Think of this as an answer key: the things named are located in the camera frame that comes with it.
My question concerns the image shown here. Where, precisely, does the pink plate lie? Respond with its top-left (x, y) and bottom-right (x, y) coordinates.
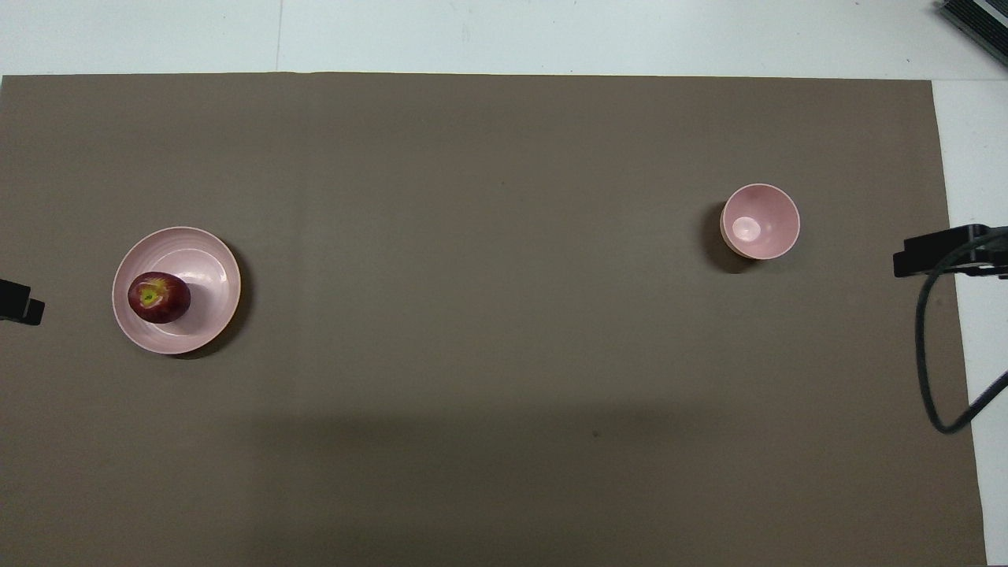
top-left (112, 227), bottom-right (242, 356)

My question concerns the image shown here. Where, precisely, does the dark grey ribbed device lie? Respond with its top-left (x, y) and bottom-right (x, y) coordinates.
top-left (936, 0), bottom-right (1008, 46)

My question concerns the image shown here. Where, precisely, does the red apple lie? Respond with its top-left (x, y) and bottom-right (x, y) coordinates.
top-left (128, 272), bottom-right (191, 324)

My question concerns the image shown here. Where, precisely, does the pink bowl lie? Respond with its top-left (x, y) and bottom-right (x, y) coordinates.
top-left (719, 183), bottom-right (801, 261)

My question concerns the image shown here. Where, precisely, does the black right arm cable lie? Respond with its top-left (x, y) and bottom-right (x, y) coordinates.
top-left (914, 235), bottom-right (1008, 435)

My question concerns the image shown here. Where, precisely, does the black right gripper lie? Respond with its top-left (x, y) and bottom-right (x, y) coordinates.
top-left (894, 224), bottom-right (1008, 279)

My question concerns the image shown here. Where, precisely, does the brown table mat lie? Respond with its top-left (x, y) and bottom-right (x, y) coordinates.
top-left (0, 72), bottom-right (988, 567)

